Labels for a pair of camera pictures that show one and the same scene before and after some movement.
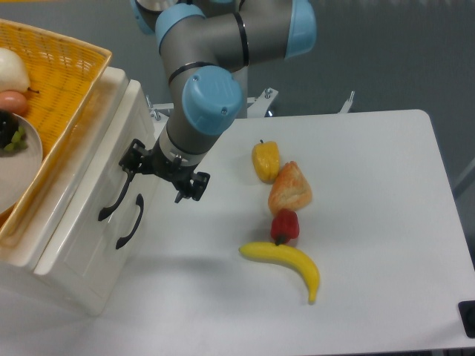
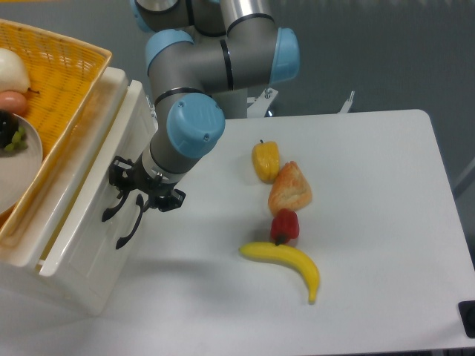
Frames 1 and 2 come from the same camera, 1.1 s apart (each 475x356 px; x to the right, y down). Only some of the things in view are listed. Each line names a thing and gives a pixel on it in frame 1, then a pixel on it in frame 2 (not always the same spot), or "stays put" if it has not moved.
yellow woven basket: x=63 y=74 stays put
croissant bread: x=290 y=189 stays put
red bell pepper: x=285 y=226 stays put
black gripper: x=154 y=162 to x=124 y=174
